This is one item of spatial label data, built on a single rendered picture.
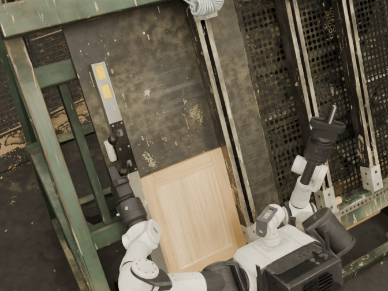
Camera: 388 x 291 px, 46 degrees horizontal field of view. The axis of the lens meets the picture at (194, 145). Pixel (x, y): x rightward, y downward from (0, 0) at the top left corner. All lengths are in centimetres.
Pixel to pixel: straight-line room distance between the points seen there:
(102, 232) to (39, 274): 141
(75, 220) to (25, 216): 184
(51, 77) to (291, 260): 103
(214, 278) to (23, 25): 98
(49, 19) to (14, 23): 11
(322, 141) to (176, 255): 75
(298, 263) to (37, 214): 241
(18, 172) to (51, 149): 224
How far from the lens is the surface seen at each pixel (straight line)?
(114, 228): 184
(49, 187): 254
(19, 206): 360
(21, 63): 162
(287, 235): 157
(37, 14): 158
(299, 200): 183
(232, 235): 201
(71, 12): 160
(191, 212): 188
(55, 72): 171
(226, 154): 187
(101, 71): 167
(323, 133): 163
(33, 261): 327
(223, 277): 143
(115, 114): 168
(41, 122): 162
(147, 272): 128
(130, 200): 153
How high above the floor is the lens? 257
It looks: 42 degrees down
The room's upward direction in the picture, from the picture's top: straight up
